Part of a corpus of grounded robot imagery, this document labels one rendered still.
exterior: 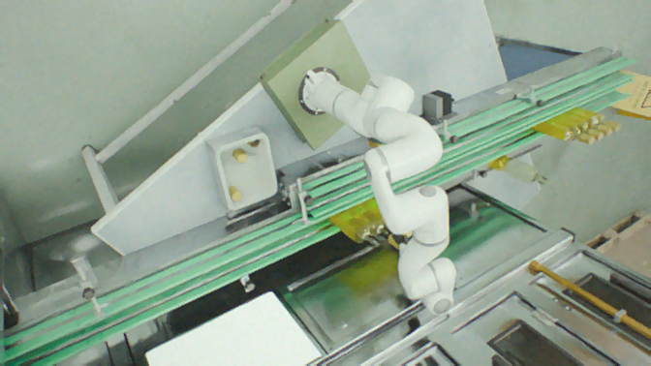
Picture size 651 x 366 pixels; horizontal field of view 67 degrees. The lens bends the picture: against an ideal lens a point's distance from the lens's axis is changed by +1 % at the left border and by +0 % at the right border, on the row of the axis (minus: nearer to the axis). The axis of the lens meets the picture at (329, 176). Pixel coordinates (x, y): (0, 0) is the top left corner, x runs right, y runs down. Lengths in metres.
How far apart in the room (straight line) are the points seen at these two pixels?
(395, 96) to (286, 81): 0.42
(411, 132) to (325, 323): 0.65
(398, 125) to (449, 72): 0.96
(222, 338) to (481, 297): 0.78
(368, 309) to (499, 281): 0.41
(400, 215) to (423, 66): 1.00
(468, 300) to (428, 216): 0.53
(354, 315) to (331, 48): 0.81
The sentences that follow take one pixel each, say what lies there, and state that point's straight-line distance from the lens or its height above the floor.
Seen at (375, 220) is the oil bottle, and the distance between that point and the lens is 1.59.
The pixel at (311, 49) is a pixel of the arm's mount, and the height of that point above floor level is 0.84.
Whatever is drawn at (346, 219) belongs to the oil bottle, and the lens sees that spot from 1.61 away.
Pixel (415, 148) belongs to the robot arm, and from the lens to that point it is 1.07.
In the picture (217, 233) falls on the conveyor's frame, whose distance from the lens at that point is 1.61.
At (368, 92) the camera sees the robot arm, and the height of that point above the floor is 1.12.
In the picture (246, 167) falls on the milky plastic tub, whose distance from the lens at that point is 1.63.
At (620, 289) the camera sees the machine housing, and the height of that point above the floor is 1.61.
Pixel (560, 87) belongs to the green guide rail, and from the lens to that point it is 2.33.
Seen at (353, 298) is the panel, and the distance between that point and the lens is 1.55.
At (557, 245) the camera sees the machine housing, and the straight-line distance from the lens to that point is 1.80.
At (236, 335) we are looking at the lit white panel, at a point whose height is 1.09.
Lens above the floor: 2.16
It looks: 50 degrees down
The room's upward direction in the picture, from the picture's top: 125 degrees clockwise
